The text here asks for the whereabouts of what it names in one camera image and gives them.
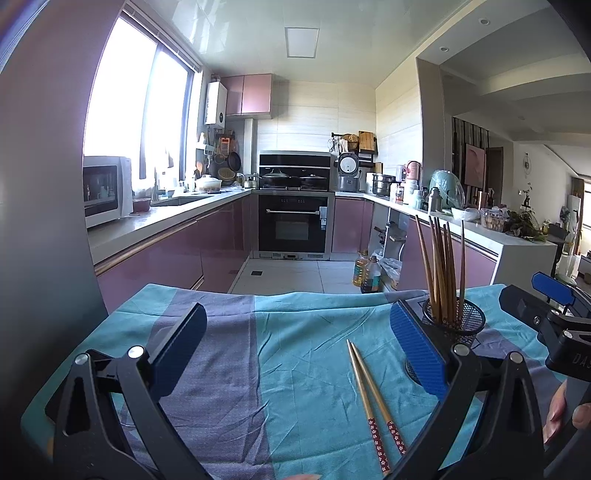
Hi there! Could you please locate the bamboo chopstick patterned end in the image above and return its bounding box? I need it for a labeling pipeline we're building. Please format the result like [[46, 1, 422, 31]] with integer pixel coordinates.
[[351, 341, 407, 455]]

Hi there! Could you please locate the black mesh utensil cup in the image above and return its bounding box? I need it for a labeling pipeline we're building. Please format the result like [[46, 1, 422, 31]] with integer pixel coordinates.
[[404, 297, 487, 386]]

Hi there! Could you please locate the bamboo chopstick red end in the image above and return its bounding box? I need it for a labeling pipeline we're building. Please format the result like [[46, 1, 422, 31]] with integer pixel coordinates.
[[346, 340, 391, 477]]

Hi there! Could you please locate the dark brown chopstick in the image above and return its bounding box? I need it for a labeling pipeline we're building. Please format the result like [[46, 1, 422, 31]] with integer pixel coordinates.
[[415, 215, 438, 320]]

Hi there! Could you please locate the right hand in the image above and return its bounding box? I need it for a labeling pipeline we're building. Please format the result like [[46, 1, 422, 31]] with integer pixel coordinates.
[[543, 381, 591, 444]]

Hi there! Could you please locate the potted plant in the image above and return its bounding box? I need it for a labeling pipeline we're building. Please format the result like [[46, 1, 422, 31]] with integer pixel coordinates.
[[503, 183, 547, 242]]

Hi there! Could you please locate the cooking oil bottle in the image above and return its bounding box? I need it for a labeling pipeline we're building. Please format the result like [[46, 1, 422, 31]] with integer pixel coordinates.
[[353, 250, 382, 294]]

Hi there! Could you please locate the steel pot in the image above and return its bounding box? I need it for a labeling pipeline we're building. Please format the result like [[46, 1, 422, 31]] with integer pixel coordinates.
[[372, 173, 397, 197]]

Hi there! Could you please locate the white microwave oven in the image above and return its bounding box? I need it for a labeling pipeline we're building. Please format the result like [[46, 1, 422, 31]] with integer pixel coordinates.
[[82, 156, 133, 229]]

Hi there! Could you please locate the white rice cooker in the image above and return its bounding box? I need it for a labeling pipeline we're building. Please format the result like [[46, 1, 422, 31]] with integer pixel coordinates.
[[337, 152, 360, 193]]

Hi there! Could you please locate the black built-in oven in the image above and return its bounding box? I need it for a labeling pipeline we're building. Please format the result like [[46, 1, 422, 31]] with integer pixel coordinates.
[[256, 190, 335, 260]]

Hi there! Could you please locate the black range hood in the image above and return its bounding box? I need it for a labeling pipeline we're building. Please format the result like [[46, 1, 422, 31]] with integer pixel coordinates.
[[259, 151, 332, 192]]

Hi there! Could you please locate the window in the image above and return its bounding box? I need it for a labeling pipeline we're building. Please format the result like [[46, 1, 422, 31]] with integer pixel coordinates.
[[83, 16, 194, 191]]

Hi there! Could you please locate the white water heater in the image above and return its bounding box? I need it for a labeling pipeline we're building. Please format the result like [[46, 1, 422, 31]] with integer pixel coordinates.
[[204, 81, 228, 129]]

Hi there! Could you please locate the pink wall cabinet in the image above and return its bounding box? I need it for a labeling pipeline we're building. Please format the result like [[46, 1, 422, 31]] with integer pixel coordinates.
[[221, 74, 273, 118]]

